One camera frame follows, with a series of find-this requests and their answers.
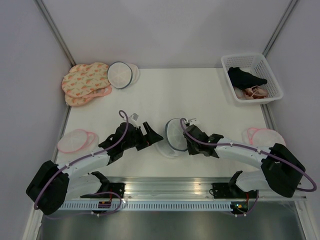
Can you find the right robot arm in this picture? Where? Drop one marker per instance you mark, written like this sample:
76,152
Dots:
276,168

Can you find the pink-trim mesh bag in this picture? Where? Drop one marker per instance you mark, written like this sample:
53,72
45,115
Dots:
262,137
76,141

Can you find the blue-zip mesh laundry bag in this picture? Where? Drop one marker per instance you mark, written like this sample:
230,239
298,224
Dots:
173,144

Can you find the black bra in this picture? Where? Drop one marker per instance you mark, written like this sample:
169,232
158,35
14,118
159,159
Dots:
243,80

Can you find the white slotted cable duct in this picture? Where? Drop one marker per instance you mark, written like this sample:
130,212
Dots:
129,205

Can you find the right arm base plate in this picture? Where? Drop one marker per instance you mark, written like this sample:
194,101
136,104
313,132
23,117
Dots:
222,190

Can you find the white plastic basket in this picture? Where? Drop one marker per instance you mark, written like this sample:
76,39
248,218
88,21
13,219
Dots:
257,65

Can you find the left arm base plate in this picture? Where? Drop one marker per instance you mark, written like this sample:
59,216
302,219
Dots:
105,191

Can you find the floral laundry bag bottom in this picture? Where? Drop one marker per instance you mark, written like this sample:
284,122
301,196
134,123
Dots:
76,102

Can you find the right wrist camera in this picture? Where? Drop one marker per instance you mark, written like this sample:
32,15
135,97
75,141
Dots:
193,121

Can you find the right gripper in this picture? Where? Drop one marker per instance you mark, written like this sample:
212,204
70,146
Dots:
191,151

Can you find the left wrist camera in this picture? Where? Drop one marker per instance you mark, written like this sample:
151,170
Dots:
133,119

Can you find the pink bra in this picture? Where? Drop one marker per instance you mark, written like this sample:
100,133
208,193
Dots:
255,92

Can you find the floral laundry bag top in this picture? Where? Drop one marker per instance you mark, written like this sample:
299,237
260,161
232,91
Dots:
84,79

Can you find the aluminium rail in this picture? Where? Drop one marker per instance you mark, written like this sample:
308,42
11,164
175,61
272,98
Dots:
138,189

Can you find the pink-trim mesh bag left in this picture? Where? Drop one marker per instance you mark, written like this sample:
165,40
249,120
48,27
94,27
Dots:
76,141

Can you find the pink-trim mesh bag right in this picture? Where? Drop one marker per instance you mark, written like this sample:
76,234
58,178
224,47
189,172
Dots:
262,137

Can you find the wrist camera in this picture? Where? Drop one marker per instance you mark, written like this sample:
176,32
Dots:
193,121
133,119

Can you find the white mesh bag behind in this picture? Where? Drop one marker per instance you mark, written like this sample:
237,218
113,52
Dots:
135,73

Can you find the floral laundry bag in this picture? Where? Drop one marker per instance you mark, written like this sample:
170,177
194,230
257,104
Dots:
76,102
84,79

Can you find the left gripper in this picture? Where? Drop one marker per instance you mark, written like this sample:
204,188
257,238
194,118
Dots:
151,137

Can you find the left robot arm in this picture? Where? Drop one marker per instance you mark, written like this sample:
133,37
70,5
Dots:
49,171

